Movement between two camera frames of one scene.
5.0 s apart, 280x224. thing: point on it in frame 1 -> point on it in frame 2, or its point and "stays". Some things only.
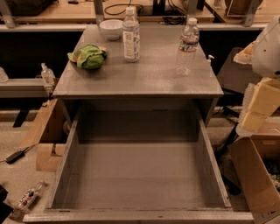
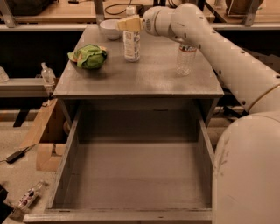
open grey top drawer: (138, 163) stays
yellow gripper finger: (261, 100) -> (129, 24)
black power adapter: (15, 157) stays
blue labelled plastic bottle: (131, 39) stays
